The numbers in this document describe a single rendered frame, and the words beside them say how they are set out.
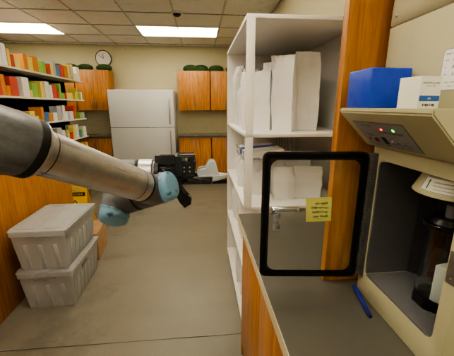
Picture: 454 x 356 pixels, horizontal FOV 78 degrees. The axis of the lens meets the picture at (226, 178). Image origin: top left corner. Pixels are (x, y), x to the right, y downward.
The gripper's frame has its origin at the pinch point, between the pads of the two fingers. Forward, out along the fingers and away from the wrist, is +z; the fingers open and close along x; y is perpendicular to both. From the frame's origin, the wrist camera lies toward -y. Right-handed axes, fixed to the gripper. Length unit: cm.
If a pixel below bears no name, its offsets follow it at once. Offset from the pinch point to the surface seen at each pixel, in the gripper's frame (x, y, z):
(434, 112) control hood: -37, 20, 32
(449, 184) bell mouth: -28, 4, 47
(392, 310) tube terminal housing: -22, -32, 43
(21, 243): 116, -75, -136
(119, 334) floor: 86, -131, -65
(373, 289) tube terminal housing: -14, -31, 43
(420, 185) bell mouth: -21.9, 2.5, 44.9
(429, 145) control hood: -31, 13, 37
